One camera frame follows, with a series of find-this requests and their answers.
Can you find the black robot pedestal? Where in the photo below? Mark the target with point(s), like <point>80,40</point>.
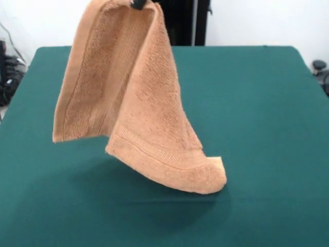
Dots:
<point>185,23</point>

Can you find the black case with red mark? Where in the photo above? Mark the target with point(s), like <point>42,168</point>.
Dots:
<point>2,59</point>

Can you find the dark green table cloth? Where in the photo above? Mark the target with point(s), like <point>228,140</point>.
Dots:
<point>257,128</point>

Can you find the black round chair part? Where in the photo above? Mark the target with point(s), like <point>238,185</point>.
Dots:
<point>320,65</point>

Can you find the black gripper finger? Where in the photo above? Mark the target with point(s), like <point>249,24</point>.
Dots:
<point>140,3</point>

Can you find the tan terry towel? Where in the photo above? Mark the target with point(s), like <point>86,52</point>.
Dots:
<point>154,115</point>

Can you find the black bag pile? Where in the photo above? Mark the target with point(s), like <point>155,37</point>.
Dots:
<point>13,77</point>

